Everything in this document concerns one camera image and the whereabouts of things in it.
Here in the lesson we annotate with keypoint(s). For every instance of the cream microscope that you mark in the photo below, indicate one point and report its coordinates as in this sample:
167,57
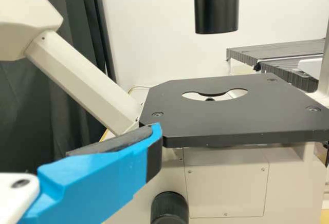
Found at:
231,121

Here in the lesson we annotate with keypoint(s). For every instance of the white pipette stand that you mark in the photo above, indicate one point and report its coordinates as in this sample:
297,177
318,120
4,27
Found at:
309,64

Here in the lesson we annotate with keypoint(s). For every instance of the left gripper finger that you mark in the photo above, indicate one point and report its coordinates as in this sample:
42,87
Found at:
97,180

